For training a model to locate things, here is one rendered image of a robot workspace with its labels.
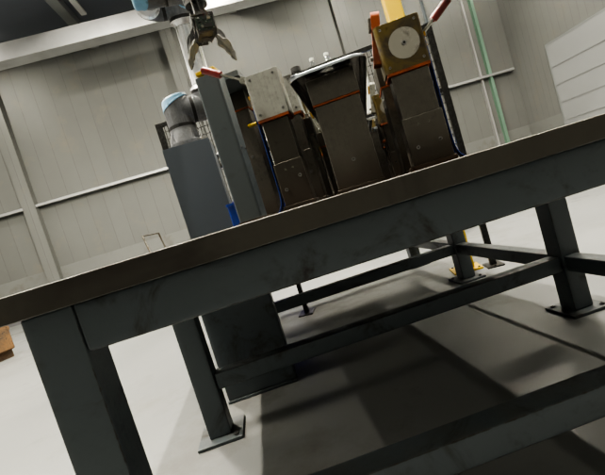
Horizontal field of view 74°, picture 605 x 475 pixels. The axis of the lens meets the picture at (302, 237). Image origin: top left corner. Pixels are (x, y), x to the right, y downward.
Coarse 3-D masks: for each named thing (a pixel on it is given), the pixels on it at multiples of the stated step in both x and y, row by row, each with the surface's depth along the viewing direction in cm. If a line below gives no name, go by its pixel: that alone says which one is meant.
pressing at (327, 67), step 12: (336, 60) 92; (348, 60) 96; (360, 60) 98; (312, 72) 93; (324, 72) 99; (360, 72) 107; (300, 84) 103; (360, 84) 120; (300, 96) 112; (360, 96) 136; (312, 108) 134
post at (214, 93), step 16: (208, 80) 115; (224, 80) 121; (208, 96) 116; (224, 96) 116; (208, 112) 116; (224, 112) 116; (224, 128) 116; (224, 144) 117; (240, 144) 118; (224, 160) 117; (240, 160) 117; (240, 176) 117; (240, 192) 118; (256, 192) 120; (240, 208) 118; (256, 208) 118
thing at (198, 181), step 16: (192, 144) 170; (208, 144) 170; (176, 160) 169; (192, 160) 170; (208, 160) 171; (176, 176) 169; (192, 176) 170; (208, 176) 171; (176, 192) 170; (192, 192) 170; (208, 192) 171; (224, 192) 172; (192, 208) 171; (208, 208) 171; (224, 208) 172; (192, 224) 171; (208, 224) 172; (224, 224) 172
